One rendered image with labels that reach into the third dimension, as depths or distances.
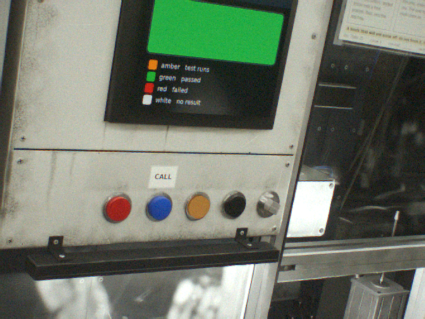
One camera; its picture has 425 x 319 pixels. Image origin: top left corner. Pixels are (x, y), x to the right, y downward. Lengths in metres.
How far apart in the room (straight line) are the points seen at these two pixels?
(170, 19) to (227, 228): 0.32
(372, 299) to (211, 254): 0.68
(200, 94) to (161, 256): 0.21
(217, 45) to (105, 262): 0.30
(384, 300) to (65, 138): 0.93
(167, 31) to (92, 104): 0.12
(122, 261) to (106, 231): 0.05
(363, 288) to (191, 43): 0.86
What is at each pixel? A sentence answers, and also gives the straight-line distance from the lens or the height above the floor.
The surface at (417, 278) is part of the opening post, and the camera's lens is 1.52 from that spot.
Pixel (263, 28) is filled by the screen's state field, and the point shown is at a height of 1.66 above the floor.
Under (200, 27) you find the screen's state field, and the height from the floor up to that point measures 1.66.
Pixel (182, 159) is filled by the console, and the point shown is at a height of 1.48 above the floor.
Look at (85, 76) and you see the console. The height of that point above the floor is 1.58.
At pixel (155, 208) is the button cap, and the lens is 1.02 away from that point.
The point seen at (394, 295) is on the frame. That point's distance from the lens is 1.70.
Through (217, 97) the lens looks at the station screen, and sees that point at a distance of 1.01.
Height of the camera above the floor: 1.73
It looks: 13 degrees down
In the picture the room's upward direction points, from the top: 10 degrees clockwise
